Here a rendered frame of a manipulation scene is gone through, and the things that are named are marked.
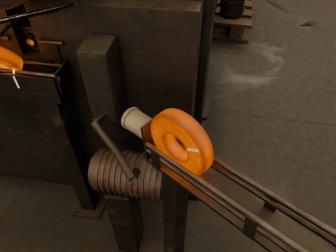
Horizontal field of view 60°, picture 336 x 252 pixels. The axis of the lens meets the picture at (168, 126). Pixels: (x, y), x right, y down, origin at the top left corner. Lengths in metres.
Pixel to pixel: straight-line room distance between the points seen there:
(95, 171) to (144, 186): 0.14
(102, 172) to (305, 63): 1.83
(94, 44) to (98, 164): 0.31
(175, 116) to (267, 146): 1.10
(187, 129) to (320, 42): 2.20
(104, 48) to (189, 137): 0.32
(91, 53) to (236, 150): 1.03
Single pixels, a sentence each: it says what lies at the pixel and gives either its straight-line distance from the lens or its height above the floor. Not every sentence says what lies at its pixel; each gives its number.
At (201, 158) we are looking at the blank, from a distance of 0.56.
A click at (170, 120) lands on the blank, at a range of 0.56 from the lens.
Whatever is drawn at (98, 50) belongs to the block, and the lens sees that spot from 0.73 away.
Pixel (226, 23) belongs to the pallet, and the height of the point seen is 0.14.
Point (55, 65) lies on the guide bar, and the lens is 0.90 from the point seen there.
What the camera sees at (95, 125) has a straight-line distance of 0.82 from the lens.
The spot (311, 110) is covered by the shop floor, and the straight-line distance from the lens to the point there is 1.93.
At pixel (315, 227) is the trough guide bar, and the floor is 0.69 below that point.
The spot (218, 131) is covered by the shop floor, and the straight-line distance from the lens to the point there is 1.63.
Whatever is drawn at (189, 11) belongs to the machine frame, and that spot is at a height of 0.87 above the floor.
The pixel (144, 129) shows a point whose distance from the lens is 0.63.
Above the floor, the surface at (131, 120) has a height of 0.69.
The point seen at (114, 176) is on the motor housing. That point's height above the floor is 0.51.
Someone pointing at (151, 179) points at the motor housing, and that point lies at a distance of 0.79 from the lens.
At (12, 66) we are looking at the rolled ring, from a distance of 0.88.
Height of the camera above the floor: 1.17
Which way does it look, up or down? 45 degrees down
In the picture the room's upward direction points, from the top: straight up
